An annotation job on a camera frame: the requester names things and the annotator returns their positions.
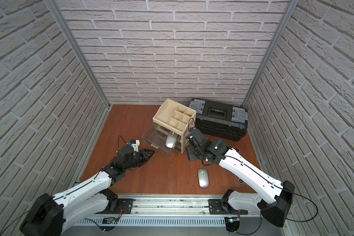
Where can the beige drawer organizer cabinet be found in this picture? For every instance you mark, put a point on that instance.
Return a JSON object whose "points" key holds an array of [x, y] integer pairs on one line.
{"points": [[177, 118]]}

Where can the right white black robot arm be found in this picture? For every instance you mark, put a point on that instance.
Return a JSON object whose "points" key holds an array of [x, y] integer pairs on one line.
{"points": [[276, 197]]}

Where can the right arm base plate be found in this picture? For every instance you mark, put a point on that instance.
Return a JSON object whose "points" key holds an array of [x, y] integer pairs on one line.
{"points": [[216, 207]]}

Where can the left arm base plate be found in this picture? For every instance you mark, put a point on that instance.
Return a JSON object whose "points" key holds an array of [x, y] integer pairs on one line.
{"points": [[121, 205]]}

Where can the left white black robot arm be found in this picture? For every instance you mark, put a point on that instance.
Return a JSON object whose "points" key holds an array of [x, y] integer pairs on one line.
{"points": [[52, 215]]}

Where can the black plastic toolbox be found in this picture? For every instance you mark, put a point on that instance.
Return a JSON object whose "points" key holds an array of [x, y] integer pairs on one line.
{"points": [[219, 119]]}

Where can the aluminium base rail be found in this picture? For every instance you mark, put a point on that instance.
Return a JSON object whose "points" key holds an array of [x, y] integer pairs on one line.
{"points": [[178, 209]]}

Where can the clear top drawer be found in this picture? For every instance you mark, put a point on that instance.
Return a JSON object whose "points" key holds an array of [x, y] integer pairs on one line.
{"points": [[156, 136]]}

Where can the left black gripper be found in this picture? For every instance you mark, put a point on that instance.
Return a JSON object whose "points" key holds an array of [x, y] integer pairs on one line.
{"points": [[140, 155]]}

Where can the silver computer mouse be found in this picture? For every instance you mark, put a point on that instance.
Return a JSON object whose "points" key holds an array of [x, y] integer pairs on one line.
{"points": [[203, 178], [171, 139]]}

